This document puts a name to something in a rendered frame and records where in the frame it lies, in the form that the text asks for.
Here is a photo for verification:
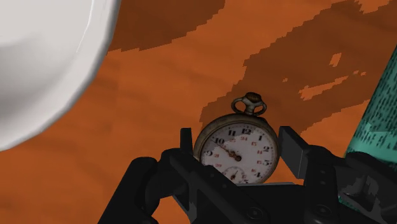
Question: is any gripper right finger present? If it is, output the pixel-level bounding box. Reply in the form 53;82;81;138
277;125;397;224

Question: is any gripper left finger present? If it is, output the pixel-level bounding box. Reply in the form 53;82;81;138
97;127;270;224

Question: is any brass pocket watch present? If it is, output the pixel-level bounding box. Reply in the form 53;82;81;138
193;92;281;185

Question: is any teal patterned bottle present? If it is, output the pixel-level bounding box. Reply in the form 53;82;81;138
338;46;397;206

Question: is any white plate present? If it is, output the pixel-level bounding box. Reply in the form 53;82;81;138
0;0;122;153

